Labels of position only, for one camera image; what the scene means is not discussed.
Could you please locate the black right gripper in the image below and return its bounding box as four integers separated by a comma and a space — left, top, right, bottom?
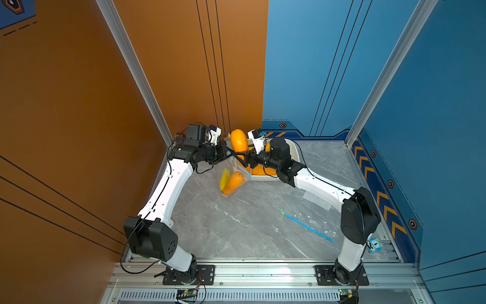
233, 144, 282, 172

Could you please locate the large orange mango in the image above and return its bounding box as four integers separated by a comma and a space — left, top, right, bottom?
230, 129, 249, 152

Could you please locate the yellow mango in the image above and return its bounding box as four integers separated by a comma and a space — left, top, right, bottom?
220, 168, 230, 192

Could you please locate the clear zip-top bag blue zipper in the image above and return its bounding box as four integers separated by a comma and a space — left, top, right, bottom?
218, 145, 251, 197

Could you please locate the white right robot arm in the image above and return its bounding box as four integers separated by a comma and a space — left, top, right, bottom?
229, 134, 381, 286

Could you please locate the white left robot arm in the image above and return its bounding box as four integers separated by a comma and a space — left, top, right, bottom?
124, 140, 228, 284

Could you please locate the spare clear zip-top bag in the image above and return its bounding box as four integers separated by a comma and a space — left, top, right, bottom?
279, 190, 340, 244

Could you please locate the white fruit bowl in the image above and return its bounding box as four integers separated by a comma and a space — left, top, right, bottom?
242, 139, 306, 186

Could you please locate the green circuit board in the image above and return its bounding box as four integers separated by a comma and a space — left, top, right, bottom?
175, 289, 199, 301

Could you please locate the small blue owl toy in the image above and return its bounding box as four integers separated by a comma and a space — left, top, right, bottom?
367, 238, 383, 253

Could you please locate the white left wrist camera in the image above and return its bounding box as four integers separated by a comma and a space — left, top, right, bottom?
207, 125, 221, 146

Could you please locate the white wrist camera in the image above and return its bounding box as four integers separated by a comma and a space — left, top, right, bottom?
248, 129, 266, 154
207, 125, 221, 146

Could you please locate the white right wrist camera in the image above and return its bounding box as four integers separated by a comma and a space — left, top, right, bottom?
248, 129, 266, 154

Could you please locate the aluminium front rail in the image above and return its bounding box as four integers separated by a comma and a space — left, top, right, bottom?
101, 258, 433, 303

